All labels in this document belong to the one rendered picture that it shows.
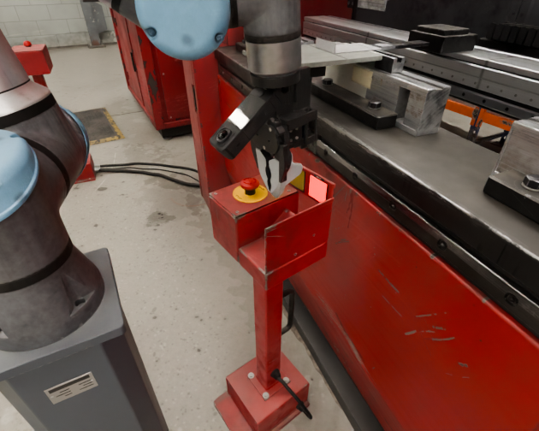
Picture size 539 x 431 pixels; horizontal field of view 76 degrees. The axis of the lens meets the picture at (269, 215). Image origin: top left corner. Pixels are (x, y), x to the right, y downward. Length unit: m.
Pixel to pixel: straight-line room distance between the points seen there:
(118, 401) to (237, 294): 0.97
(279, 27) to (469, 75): 0.64
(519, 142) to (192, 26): 0.50
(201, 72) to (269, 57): 1.20
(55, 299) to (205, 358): 0.94
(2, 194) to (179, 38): 0.24
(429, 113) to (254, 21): 0.43
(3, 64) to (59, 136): 0.10
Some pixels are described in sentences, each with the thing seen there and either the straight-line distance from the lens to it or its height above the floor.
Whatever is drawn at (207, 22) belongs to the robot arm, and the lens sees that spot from 0.32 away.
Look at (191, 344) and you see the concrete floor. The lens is 1.42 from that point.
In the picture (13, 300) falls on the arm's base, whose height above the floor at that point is 0.85.
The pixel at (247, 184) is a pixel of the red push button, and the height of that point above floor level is 0.81.
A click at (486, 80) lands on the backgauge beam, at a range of 1.00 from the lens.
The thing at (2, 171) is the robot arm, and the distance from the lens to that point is 0.43.
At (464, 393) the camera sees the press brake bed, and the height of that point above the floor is 0.58.
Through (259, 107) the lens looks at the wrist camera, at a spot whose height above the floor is 1.00.
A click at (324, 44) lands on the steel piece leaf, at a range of 0.89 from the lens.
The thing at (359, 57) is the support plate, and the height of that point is 1.00.
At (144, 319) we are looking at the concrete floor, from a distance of 1.54.
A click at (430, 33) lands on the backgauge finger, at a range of 1.05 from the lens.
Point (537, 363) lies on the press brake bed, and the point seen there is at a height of 0.74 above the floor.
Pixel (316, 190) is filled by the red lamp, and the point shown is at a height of 0.81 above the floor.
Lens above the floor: 1.16
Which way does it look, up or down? 36 degrees down
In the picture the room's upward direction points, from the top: straight up
